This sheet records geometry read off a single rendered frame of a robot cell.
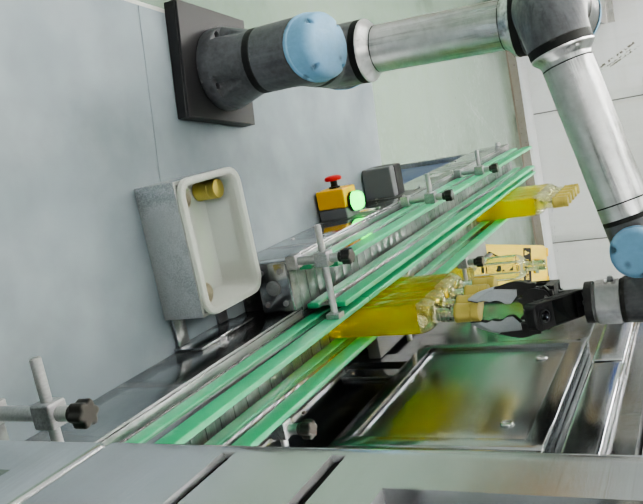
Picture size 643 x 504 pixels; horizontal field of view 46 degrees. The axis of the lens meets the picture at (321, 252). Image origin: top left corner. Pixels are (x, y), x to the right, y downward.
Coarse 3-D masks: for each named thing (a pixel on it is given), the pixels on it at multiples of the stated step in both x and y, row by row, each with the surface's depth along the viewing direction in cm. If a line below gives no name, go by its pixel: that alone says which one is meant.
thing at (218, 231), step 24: (240, 192) 133; (192, 216) 131; (216, 216) 135; (240, 216) 133; (192, 240) 119; (216, 240) 136; (240, 240) 134; (216, 264) 136; (240, 264) 136; (216, 288) 135; (240, 288) 133; (216, 312) 123
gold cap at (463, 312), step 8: (456, 304) 137; (464, 304) 137; (472, 304) 136; (480, 304) 137; (456, 312) 136; (464, 312) 136; (472, 312) 135; (480, 312) 136; (456, 320) 137; (464, 320) 136; (472, 320) 136; (480, 320) 136
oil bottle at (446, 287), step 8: (432, 280) 153; (440, 280) 152; (392, 288) 153; (400, 288) 152; (408, 288) 151; (416, 288) 150; (424, 288) 149; (432, 288) 149; (440, 288) 148; (448, 288) 149; (448, 296) 148
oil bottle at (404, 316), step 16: (368, 304) 146; (384, 304) 143; (400, 304) 141; (416, 304) 139; (432, 304) 140; (352, 320) 145; (368, 320) 143; (384, 320) 142; (400, 320) 140; (416, 320) 139; (432, 320) 139; (336, 336) 147; (352, 336) 146
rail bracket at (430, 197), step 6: (426, 174) 183; (426, 180) 184; (432, 192) 183; (444, 192) 182; (450, 192) 182; (402, 198) 187; (408, 198) 187; (414, 198) 186; (420, 198) 185; (426, 198) 184; (432, 198) 184; (438, 198) 183; (444, 198) 183; (450, 198) 182; (402, 204) 187; (408, 204) 187
